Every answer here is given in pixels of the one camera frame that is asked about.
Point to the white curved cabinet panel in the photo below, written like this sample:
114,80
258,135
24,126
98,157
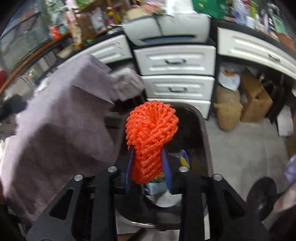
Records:
108,51

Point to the purple snack bag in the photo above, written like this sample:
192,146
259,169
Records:
183,157

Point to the white middle drawer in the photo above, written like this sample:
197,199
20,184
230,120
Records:
179,86

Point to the glass terrarium tank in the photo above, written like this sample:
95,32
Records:
20,40

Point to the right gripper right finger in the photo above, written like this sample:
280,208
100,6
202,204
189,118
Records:
229,216

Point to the red tin can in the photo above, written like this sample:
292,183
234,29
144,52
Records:
55,33

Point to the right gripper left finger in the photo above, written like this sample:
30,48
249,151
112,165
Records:
85,208

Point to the white desk drawer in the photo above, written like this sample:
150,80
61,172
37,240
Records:
247,47

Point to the white upper drawer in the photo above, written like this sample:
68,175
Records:
177,59

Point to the white bag orange logo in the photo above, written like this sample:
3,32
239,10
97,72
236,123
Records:
228,78

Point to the purple patterned cloth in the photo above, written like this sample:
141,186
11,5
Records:
290,170

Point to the black round stool base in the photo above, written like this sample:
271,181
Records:
260,199

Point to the brown cardboard box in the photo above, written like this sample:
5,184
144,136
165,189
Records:
258,100

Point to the dark brown trash bin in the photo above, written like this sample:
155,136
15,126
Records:
136,209

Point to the green shopping bag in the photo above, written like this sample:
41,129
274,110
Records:
213,8

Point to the brown plush toy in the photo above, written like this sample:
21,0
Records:
228,108

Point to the orange foam fruit net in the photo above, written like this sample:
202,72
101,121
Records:
149,127

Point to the white printer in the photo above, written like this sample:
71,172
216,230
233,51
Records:
164,29

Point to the water bottle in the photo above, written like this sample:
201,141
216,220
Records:
239,12

